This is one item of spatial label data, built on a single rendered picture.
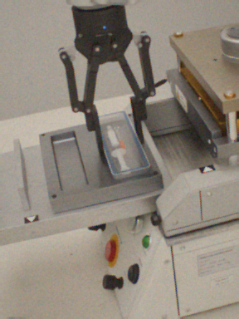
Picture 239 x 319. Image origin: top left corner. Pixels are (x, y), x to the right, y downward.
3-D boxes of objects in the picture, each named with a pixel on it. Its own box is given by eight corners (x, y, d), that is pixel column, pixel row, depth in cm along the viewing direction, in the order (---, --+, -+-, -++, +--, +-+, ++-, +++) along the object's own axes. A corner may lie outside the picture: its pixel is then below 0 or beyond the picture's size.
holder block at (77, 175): (134, 125, 105) (133, 111, 104) (163, 188, 88) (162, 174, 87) (41, 146, 104) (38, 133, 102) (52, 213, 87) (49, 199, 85)
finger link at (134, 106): (129, 96, 92) (134, 95, 92) (136, 135, 96) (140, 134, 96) (133, 105, 90) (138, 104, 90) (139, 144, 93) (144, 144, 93)
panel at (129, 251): (95, 218, 120) (121, 136, 112) (124, 325, 95) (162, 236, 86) (85, 218, 119) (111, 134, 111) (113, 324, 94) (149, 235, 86)
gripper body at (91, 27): (121, -11, 86) (129, 46, 90) (65, 0, 85) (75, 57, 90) (132, 3, 79) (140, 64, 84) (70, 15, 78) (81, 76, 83)
